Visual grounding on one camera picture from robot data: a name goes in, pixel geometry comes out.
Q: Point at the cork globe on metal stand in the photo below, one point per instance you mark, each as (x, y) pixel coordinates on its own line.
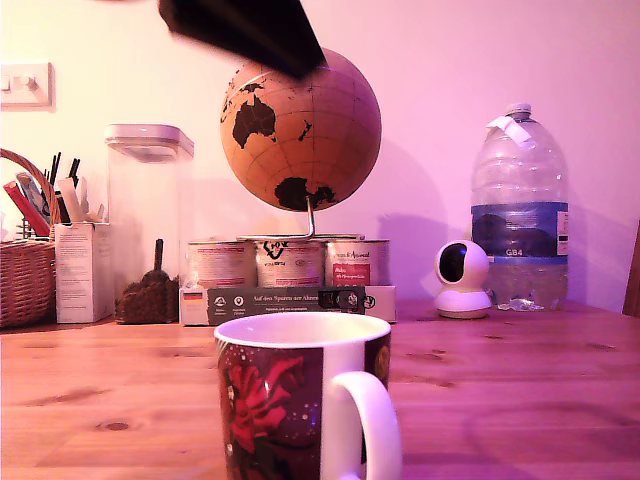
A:
(310, 140)

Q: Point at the clear storage jar with lid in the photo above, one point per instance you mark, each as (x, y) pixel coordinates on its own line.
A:
(150, 200)

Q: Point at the tin can with pale label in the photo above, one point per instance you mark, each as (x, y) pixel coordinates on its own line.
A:
(220, 265)

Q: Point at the dark scoop in jar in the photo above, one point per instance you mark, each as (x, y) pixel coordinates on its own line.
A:
(159, 255)

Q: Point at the tin can with black logo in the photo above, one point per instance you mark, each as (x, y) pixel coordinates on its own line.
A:
(290, 265)

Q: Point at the tin can with red label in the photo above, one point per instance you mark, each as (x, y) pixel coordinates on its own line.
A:
(355, 262)

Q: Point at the flat dark printed box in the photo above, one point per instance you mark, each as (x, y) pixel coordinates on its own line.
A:
(280, 302)

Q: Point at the red packet in basket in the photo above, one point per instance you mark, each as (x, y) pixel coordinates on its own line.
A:
(25, 210)

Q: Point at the white carton box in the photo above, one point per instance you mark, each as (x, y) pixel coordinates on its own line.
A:
(82, 275)

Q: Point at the woven wicker basket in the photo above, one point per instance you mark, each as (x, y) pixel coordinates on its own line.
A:
(25, 280)

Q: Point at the large clear water bottle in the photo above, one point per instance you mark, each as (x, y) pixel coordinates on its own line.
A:
(520, 210)

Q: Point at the white mug with red print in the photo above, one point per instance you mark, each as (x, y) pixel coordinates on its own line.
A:
(270, 400)

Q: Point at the white wall light switch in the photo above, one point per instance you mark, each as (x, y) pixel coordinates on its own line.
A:
(30, 85)

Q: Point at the small white round camera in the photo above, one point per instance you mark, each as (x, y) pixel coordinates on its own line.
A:
(462, 280)

